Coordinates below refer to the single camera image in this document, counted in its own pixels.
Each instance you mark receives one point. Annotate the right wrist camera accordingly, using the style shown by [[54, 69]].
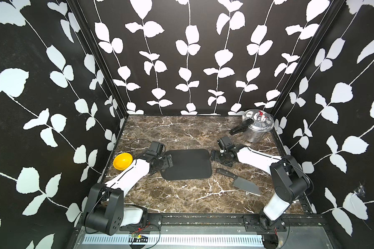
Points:
[[225, 144]]

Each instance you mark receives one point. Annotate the white perforated strip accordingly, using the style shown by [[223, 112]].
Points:
[[205, 240]]

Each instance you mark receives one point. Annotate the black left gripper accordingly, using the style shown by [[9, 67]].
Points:
[[165, 163]]

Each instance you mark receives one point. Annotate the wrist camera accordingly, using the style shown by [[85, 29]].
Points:
[[225, 144], [156, 149]]

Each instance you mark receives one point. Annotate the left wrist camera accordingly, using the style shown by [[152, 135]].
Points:
[[156, 149]]

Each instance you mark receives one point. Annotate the yellow bowl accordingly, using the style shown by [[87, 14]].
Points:
[[122, 161]]

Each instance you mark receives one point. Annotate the black handled cleaver knife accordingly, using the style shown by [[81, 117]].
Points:
[[240, 182]]

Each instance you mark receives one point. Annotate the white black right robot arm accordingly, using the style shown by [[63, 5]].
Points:
[[289, 180]]

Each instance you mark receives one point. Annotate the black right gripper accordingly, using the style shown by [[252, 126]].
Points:
[[218, 153]]

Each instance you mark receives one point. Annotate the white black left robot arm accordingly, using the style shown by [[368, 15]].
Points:
[[105, 211]]

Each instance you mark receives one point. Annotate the steel pressure cooker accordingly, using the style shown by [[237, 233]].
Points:
[[255, 125]]

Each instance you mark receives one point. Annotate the black cutting board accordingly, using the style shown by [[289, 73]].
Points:
[[188, 164]]

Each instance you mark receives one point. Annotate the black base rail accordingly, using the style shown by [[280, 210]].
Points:
[[249, 222]]

